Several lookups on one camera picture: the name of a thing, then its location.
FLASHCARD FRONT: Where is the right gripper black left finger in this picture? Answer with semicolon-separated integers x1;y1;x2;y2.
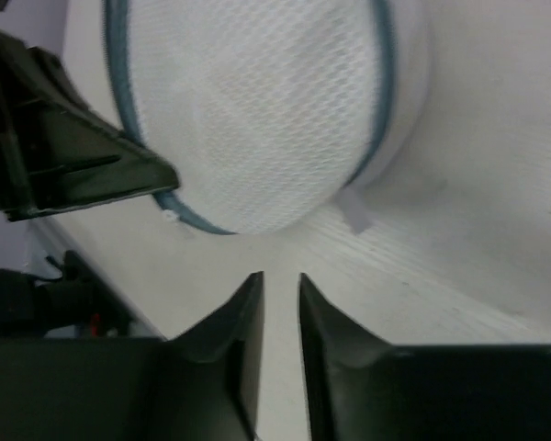
0;272;264;440

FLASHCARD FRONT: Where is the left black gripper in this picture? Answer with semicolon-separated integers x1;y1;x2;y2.
0;34;179;221

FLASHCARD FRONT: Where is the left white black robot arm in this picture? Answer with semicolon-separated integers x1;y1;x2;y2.
0;31;179;337

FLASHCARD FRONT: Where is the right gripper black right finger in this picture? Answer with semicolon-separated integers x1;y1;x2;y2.
298;275;551;440

